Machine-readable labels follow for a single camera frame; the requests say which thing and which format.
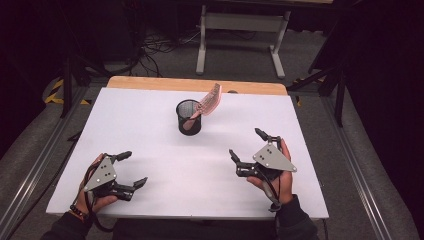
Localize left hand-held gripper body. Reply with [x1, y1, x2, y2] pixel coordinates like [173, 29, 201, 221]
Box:
[83, 153, 136, 202]

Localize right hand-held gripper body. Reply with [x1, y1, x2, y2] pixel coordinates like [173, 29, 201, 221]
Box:
[235, 134, 298, 213]

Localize black mesh pen holder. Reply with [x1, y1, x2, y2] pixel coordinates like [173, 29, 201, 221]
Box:
[175, 98, 203, 137]

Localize pink hairbrush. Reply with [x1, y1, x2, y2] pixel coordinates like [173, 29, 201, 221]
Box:
[182, 82, 223, 132]

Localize person's left hand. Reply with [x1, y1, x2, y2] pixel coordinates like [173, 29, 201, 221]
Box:
[74, 153, 118, 214]

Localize person's right hand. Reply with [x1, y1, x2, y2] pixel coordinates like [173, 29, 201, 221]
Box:
[246, 138, 298, 205]

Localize yellow black floor tape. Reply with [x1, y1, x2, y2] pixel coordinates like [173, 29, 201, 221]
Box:
[44, 78, 92, 106]
[293, 77, 326, 108]

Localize person's dark lap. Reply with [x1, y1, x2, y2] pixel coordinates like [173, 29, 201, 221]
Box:
[111, 218, 279, 240]

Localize black metal stand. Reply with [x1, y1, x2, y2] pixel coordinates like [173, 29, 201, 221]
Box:
[59, 54, 114, 119]
[286, 49, 348, 128]

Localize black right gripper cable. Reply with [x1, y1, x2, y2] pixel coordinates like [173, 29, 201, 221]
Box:
[273, 173, 284, 234]

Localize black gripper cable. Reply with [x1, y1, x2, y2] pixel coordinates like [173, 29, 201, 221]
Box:
[273, 173, 284, 234]
[83, 163, 116, 233]

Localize black beaded bracelet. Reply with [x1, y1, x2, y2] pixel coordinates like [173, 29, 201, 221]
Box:
[69, 204, 88, 221]

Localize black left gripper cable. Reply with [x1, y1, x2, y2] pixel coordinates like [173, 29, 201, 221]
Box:
[83, 163, 116, 233]

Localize grey metal floor rail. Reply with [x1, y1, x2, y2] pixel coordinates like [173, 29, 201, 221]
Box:
[321, 96, 393, 240]
[0, 87, 89, 234]

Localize grey metal desk frame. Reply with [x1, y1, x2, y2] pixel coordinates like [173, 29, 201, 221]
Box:
[195, 3, 292, 80]

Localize black floor cables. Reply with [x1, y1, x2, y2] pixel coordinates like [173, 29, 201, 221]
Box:
[133, 29, 201, 78]

